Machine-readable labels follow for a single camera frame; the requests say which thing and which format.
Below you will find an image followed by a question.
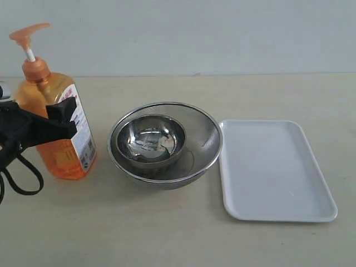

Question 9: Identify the steel mesh strainer bowl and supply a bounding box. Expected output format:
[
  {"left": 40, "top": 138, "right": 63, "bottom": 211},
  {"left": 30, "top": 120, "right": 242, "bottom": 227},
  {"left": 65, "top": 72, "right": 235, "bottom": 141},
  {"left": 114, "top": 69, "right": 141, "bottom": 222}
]
[{"left": 107, "top": 102, "right": 223, "bottom": 190}]

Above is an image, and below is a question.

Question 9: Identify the orange pump soap bottle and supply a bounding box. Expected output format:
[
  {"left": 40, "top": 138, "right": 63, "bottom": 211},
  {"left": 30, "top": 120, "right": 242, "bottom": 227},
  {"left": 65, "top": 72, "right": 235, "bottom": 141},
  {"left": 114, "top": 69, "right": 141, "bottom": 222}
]
[{"left": 9, "top": 23, "right": 96, "bottom": 180}]

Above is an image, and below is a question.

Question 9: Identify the small stainless steel bowl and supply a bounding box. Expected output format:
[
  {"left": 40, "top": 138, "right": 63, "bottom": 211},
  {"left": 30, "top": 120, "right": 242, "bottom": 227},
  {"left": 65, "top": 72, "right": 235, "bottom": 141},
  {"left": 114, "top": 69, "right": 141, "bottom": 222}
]
[{"left": 116, "top": 114, "right": 186, "bottom": 170}]

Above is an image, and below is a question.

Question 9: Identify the white rectangular plastic tray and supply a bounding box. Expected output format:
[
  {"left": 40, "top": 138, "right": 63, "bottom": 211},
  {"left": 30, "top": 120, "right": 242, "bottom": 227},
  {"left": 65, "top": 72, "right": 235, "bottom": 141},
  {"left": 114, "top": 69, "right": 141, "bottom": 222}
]
[{"left": 219, "top": 120, "right": 338, "bottom": 223}]

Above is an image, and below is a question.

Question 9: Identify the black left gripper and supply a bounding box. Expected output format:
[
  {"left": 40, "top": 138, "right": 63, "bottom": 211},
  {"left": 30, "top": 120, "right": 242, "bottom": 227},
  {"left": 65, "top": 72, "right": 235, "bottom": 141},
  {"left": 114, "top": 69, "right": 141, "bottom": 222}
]
[{"left": 1, "top": 96, "right": 77, "bottom": 170}]

